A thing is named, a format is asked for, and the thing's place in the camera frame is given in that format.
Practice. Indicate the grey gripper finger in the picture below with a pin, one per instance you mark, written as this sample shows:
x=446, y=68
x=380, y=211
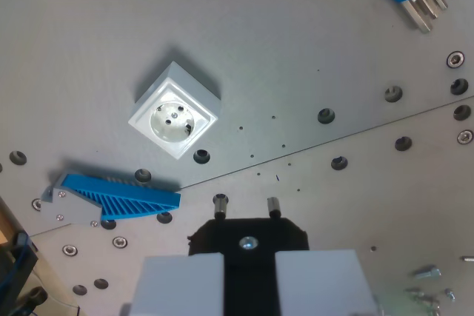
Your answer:
x=322, y=282
x=177, y=286

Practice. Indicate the black two-pin power plug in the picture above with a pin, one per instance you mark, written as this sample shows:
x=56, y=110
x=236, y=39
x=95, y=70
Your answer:
x=250, y=234

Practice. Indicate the silver socket head screw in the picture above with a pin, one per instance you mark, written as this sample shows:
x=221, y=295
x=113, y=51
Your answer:
x=455, y=59
x=119, y=242
x=69, y=250
x=464, y=136
x=37, y=204

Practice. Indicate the blue ribbed wedge part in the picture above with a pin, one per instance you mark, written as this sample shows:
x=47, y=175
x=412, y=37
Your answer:
x=133, y=197

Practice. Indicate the pile of small silver screws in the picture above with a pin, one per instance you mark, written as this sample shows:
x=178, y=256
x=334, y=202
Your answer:
x=422, y=295

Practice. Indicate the loose silver hex bolt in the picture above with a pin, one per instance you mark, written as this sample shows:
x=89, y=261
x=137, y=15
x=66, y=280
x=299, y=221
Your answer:
x=428, y=273

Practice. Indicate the small loose silver bolt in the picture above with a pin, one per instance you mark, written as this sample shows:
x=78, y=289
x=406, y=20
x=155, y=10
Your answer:
x=449, y=293

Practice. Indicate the loose thin silver screw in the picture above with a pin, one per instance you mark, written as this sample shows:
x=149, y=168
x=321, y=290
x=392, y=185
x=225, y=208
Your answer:
x=468, y=258

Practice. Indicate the black clamp device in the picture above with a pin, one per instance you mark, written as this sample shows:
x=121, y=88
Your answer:
x=18, y=275

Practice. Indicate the large silver hex key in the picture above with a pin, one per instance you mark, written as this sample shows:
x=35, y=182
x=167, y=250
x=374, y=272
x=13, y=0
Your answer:
x=418, y=14

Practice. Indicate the medium silver hex key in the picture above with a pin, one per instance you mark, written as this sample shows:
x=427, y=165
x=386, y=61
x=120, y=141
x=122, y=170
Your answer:
x=429, y=5

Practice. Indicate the grey bracket with screws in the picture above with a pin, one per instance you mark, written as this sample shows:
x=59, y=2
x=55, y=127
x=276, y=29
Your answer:
x=66, y=206

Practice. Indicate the white wall socket box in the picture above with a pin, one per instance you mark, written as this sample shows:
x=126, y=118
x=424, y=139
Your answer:
x=174, y=120

